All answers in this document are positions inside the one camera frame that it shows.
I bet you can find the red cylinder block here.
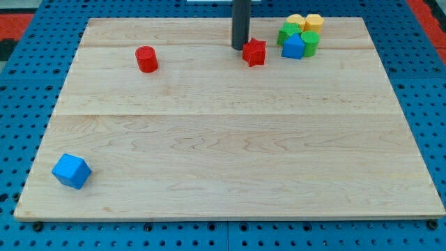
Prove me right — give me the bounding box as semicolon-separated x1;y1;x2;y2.
135;45;158;73

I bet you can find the red star block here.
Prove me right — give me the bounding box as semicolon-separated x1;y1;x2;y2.
242;38;266;67

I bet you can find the blue pentagon house block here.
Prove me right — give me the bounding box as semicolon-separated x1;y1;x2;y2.
282;33;305;59

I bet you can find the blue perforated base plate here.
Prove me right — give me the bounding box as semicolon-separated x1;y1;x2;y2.
1;0;445;250

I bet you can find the yellow rounded block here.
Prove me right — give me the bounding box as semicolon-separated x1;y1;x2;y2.
286;14;306;31

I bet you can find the green cylinder block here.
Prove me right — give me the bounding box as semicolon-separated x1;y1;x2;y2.
301;31;320;57

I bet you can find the yellow hexagon block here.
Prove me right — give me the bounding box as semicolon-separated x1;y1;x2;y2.
304;14;325;34

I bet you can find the green star block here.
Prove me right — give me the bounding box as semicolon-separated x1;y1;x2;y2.
277;22;302;46

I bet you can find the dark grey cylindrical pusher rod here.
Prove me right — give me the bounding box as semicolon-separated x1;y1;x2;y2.
231;0;251;51

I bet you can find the blue cube block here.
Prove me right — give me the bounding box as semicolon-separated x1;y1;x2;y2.
52;153;92;190

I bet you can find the light wooden board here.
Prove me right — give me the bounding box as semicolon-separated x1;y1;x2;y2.
15;17;445;222

